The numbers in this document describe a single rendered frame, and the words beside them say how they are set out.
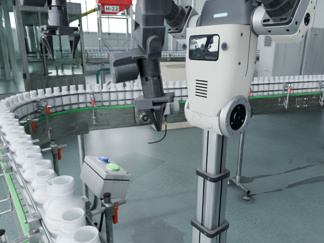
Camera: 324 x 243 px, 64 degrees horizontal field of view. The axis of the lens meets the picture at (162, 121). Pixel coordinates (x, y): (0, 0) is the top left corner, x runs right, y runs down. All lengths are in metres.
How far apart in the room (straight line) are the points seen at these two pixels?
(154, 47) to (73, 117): 1.42
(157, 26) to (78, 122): 1.46
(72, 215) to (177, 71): 4.19
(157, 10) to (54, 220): 0.47
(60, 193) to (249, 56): 0.72
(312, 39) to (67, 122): 5.97
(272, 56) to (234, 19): 5.35
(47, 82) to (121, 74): 5.00
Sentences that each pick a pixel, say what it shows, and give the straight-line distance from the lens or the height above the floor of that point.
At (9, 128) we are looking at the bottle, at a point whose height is 1.15.
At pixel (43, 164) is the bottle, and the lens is 0.69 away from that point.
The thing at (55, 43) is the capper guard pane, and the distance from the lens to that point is 5.64.
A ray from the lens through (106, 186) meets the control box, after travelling 0.69.
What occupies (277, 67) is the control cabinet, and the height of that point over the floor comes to 1.03.
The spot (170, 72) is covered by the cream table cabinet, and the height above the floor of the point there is 1.04.
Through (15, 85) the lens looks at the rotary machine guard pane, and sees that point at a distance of 3.61.
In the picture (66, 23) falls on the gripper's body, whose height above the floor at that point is 1.50.
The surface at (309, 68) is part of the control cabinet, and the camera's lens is 7.01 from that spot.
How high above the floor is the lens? 1.42
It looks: 16 degrees down
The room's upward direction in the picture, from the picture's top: straight up
